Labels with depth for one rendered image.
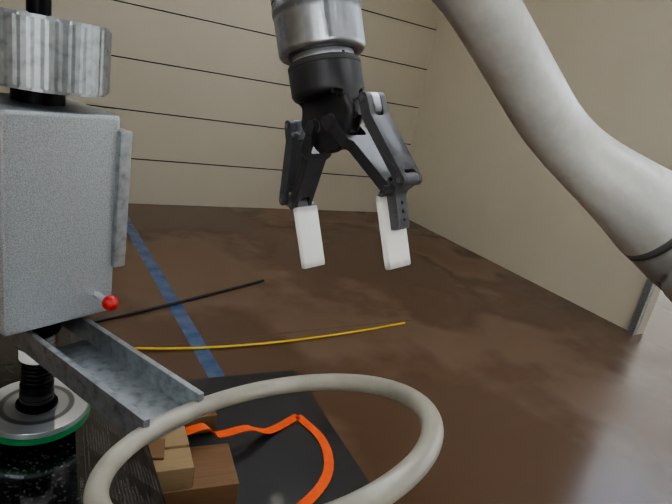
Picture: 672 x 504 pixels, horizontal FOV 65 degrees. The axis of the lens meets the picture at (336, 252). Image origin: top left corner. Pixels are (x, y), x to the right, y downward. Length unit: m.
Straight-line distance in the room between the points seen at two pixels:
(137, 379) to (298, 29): 0.76
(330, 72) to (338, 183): 6.56
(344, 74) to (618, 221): 0.32
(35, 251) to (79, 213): 0.10
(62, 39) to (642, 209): 0.88
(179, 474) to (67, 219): 1.31
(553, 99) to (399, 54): 6.77
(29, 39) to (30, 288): 0.44
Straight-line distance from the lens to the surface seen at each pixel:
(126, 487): 1.42
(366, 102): 0.51
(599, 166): 0.60
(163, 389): 1.06
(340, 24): 0.54
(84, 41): 1.05
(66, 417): 1.35
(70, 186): 1.11
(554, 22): 6.32
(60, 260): 1.14
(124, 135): 1.13
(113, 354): 1.17
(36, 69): 1.03
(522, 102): 0.52
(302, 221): 0.60
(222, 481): 2.29
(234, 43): 6.24
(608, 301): 5.61
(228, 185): 6.44
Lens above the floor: 1.68
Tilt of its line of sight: 18 degrees down
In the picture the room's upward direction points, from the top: 11 degrees clockwise
